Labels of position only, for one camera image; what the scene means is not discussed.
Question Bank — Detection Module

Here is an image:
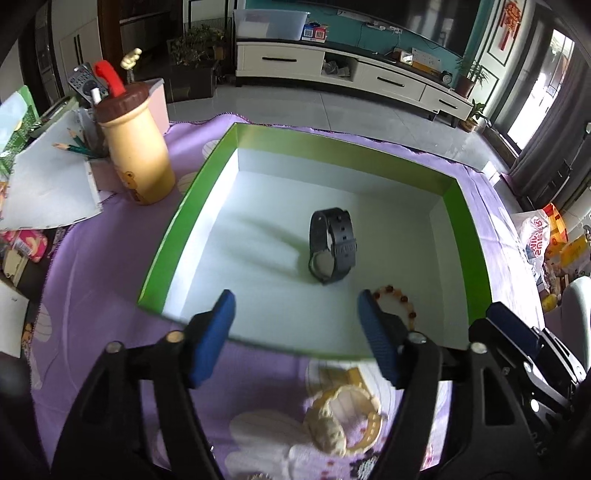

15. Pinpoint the red and pink bead bracelet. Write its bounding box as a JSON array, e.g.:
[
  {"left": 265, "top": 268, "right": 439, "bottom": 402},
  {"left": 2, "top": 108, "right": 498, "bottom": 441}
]
[{"left": 372, "top": 284, "right": 419, "bottom": 331}]

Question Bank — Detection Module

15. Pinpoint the cream white wrist watch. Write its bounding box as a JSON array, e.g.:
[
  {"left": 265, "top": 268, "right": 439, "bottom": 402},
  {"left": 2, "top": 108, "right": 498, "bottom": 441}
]
[{"left": 304, "top": 383, "right": 386, "bottom": 457}]

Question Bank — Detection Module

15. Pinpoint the black wrist watch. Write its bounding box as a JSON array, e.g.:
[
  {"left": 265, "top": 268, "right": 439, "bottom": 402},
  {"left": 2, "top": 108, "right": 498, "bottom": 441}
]
[{"left": 308, "top": 208, "right": 358, "bottom": 284}]

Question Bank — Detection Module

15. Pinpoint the yellow packaging box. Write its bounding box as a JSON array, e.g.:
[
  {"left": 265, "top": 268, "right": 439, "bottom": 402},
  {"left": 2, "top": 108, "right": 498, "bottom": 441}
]
[{"left": 543, "top": 203, "right": 590, "bottom": 280}]

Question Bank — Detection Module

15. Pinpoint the red white plastic bag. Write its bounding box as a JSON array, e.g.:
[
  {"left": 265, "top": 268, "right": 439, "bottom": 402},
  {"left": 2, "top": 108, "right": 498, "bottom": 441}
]
[{"left": 510, "top": 210, "right": 551, "bottom": 282}]

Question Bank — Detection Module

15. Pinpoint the green cardboard box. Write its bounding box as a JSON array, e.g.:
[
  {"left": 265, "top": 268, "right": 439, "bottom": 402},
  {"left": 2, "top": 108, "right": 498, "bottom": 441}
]
[{"left": 138, "top": 123, "right": 492, "bottom": 360}]

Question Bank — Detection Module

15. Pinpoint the purple floral tablecloth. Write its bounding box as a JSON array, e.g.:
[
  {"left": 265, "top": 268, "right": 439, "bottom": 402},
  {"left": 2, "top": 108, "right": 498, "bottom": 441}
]
[{"left": 21, "top": 113, "right": 546, "bottom": 480}]

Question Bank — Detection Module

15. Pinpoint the grey curtain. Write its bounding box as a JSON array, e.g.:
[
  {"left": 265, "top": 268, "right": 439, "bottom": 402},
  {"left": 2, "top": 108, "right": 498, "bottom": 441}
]
[{"left": 509, "top": 48, "right": 590, "bottom": 210}]

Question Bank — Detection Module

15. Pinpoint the yellow bear bottle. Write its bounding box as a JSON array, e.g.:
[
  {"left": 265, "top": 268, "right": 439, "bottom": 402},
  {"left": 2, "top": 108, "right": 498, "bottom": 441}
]
[{"left": 93, "top": 81, "right": 177, "bottom": 207}]

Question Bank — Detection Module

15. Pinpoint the small potted plant on floor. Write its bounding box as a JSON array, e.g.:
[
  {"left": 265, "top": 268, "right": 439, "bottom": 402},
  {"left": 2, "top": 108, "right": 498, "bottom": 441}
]
[{"left": 464, "top": 100, "right": 488, "bottom": 132}]

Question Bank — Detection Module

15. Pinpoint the white paper sheet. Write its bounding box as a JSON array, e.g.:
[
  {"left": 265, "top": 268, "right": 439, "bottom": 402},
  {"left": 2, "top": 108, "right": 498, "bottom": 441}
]
[{"left": 1, "top": 124, "right": 102, "bottom": 231}]

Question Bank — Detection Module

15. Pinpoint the potted plant by cabinet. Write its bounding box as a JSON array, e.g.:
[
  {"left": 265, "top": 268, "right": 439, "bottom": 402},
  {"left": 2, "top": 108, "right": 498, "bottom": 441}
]
[{"left": 455, "top": 57, "right": 489, "bottom": 98}]

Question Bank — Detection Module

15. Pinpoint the small alarm clock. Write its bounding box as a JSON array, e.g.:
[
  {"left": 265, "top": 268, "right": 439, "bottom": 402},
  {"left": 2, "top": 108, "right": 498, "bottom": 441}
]
[{"left": 440, "top": 71, "right": 453, "bottom": 87}]

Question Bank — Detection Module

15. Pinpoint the white TV cabinet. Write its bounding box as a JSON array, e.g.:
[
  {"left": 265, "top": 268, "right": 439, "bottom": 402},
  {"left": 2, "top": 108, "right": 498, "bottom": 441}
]
[{"left": 235, "top": 41, "right": 472, "bottom": 121}]

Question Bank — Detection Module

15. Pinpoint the large dark planter plant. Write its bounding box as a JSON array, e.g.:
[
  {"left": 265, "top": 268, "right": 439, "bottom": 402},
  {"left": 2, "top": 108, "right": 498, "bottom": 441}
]
[{"left": 169, "top": 24, "right": 225, "bottom": 102}]

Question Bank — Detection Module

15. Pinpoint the grey remote control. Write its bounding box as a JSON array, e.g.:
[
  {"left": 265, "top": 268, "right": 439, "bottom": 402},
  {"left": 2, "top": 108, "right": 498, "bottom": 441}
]
[{"left": 67, "top": 63, "right": 108, "bottom": 105}]

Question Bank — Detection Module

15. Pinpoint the green white snack bag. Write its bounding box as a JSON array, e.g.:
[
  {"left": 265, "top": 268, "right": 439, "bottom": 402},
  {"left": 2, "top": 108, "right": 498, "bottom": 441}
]
[{"left": 0, "top": 85, "right": 39, "bottom": 178}]

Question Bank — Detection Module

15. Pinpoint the clear plastic storage bin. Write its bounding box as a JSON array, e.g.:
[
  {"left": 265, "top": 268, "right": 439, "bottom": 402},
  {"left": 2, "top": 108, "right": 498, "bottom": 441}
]
[{"left": 233, "top": 9, "right": 310, "bottom": 41}]

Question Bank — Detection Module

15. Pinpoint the red Chinese knot ornament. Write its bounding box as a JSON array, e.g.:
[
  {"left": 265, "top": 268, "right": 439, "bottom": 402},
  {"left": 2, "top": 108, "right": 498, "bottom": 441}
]
[{"left": 498, "top": 0, "right": 523, "bottom": 51}]

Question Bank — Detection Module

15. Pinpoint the large black television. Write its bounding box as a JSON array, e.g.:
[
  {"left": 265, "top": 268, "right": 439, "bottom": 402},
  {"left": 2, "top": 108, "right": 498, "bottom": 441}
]
[{"left": 324, "top": 0, "right": 481, "bottom": 55}]

